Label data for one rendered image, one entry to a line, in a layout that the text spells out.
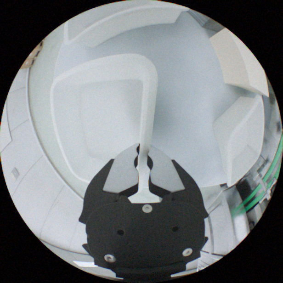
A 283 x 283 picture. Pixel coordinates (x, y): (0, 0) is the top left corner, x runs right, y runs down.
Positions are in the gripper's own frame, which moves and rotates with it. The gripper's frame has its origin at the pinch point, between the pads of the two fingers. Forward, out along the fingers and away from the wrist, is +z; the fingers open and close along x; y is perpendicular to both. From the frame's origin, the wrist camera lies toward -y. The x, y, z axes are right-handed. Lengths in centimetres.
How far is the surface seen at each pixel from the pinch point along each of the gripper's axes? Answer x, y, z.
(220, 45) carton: 14.4, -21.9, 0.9
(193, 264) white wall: 167, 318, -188
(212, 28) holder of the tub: 15.5, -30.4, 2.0
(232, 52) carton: 14.7, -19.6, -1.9
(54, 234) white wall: -251, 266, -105
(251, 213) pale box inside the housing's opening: 73, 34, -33
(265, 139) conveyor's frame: 48.7, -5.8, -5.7
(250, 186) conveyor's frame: 56, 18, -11
